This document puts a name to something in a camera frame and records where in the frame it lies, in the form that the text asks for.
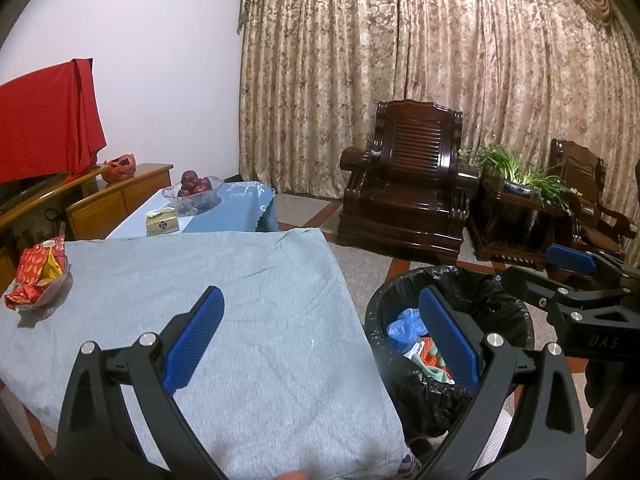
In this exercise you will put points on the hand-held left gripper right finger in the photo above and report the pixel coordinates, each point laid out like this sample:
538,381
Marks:
450,342

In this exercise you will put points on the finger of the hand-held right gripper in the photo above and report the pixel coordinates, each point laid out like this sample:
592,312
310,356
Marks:
530,285
570,258

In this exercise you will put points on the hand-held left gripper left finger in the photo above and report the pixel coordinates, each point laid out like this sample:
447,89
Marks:
192,342

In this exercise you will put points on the green rubber glove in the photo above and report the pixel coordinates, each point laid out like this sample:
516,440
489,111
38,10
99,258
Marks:
435,371

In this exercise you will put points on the blue plastic bag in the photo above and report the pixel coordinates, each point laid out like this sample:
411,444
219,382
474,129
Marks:
405,327

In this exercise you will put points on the black lined waste bin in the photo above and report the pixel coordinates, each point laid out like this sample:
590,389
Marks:
495,320

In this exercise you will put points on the dark wooden side table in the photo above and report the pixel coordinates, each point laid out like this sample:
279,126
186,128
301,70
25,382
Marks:
505,225

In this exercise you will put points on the grey tablecloth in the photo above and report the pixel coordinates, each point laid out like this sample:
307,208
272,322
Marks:
200,270

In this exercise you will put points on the potted green plant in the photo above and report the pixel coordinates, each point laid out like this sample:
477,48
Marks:
520,187

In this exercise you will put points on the dark wooden armchair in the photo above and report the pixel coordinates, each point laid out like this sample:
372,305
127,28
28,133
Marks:
580,170
400,210

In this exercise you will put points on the gold tissue box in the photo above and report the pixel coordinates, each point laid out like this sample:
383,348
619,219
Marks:
162,223

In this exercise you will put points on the white floral cloth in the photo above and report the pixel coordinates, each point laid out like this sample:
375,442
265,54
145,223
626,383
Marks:
407,467

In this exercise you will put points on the glass fruit bowl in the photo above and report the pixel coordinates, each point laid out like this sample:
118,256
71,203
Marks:
192,201

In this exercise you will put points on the light blue tablecloth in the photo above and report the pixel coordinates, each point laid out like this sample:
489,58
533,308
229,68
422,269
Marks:
235,205

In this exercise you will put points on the glass snack bowl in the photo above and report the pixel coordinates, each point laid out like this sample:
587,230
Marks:
55,290

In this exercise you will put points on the red apple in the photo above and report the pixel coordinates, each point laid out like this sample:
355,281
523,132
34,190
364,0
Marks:
189,178
184,191
202,185

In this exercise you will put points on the yellow snack packet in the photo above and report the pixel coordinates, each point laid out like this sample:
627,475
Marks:
50,270

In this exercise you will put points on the wooden television cabinet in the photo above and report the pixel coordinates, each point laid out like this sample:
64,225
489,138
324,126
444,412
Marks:
100,207

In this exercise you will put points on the large red snack packet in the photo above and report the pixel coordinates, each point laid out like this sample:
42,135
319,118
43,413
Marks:
32,262

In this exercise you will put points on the red plastic bag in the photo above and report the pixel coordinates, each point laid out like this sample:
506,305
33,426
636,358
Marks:
119,169

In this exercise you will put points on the red cloth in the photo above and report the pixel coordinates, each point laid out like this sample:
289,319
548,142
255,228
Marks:
45,120

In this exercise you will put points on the beige patterned curtain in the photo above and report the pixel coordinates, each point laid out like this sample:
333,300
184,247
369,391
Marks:
375,60

